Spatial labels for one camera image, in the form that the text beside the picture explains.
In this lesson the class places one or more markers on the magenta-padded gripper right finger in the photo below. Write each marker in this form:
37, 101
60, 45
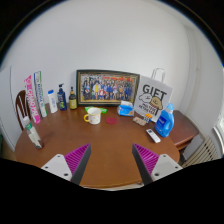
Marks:
165, 165

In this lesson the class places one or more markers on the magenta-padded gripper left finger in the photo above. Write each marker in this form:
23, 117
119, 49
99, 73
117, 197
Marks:
58, 165

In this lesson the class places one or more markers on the white remote control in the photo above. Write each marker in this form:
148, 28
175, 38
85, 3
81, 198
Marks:
153, 135

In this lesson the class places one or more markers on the white radiator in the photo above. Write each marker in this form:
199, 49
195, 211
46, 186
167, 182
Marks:
201, 153

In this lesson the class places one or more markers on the brown side table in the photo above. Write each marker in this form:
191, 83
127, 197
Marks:
183, 128

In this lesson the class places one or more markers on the blue detergent bottle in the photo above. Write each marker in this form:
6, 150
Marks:
164, 122

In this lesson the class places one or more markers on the puzzle cube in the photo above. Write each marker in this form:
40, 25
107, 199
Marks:
148, 117

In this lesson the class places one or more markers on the white bottle with blue cap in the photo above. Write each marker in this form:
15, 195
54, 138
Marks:
52, 102

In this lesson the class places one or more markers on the green packet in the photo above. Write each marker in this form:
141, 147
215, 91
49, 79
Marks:
88, 108
103, 110

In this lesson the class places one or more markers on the amber pump bottle yellow label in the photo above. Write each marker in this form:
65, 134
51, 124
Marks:
73, 101

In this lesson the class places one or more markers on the blue pump bottle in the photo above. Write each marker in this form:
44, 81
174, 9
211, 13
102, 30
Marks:
62, 99

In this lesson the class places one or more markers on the white printed gift bag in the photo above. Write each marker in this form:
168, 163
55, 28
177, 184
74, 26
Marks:
151, 98

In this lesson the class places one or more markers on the blue tissue pack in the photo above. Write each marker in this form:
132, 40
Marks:
125, 109

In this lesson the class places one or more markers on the dark wooden chair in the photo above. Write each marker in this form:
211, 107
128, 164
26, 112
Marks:
20, 106

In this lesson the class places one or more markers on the pink shuttlecock tube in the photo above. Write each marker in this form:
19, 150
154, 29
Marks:
32, 100

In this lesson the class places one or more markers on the white and blue shuttlecock tube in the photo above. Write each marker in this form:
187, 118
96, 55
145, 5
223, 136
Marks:
40, 93

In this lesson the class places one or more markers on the framed group picture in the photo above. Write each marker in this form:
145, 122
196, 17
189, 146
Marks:
106, 87

